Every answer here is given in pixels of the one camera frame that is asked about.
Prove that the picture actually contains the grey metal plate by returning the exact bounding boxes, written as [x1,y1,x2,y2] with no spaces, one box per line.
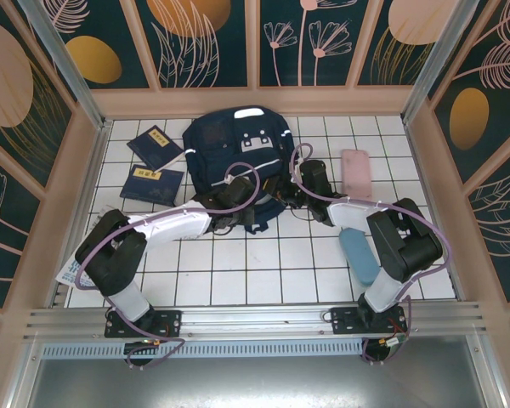
[23,356,496,408]

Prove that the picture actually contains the aluminium corner post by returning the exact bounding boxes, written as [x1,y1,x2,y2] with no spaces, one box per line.
[16,0,112,131]
[401,0,492,124]

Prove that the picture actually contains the aluminium floor side rail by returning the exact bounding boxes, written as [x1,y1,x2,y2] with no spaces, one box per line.
[46,121,111,308]
[403,121,467,301]

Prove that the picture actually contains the pink pencil case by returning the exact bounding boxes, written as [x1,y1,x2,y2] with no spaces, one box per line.
[339,148,373,199]

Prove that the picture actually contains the grey slotted cable duct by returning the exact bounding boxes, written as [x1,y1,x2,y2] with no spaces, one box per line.
[40,342,366,359]

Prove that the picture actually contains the aluminium mounting rail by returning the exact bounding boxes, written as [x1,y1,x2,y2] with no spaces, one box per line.
[23,300,488,341]

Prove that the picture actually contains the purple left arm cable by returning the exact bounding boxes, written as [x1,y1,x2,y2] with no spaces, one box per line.
[78,162,263,367]

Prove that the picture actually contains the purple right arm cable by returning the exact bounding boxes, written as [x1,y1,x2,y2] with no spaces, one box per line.
[291,143,448,366]

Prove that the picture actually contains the navy blue backpack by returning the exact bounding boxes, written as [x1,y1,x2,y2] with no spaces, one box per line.
[182,105,293,235]

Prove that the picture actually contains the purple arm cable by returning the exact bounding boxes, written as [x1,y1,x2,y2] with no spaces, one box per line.
[78,162,263,367]
[291,143,448,366]

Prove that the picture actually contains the white booklet with blue print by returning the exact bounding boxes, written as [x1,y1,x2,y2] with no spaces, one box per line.
[54,207,111,290]

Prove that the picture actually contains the blue pencil case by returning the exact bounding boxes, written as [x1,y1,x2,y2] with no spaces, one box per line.
[338,227,379,288]

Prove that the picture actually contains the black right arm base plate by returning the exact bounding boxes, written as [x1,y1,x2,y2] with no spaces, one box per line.
[330,305,409,336]

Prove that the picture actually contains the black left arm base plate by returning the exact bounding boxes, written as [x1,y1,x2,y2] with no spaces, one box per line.
[104,309,184,339]

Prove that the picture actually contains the navy book with flower print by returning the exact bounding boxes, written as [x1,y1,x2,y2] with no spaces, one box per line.
[119,164,184,205]

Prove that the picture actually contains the navy book with yellow label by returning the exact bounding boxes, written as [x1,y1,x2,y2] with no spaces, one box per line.
[126,126,187,173]

